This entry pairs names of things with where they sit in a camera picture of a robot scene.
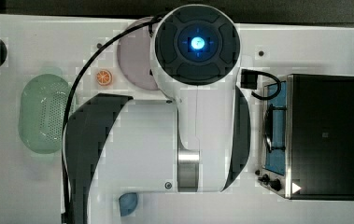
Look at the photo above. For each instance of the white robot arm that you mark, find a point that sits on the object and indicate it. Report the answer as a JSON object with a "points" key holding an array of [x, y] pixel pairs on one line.
{"points": [[196, 138]]}

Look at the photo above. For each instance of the grey round plate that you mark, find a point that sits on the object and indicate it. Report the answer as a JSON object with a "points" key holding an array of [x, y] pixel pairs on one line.
{"points": [[134, 60]]}

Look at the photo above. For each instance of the orange slice toy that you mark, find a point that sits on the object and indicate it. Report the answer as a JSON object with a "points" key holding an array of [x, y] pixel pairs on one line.
{"points": [[104, 78]]}

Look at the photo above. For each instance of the green perforated colander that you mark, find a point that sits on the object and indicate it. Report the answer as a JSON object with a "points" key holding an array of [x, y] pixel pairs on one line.
{"points": [[43, 102]]}

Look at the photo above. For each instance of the black toaster oven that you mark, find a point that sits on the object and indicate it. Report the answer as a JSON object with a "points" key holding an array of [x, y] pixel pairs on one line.
{"points": [[308, 138]]}

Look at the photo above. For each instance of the black camera cable connector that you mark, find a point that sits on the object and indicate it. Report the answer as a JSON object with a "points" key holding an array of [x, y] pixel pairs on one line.
{"points": [[249, 80]]}

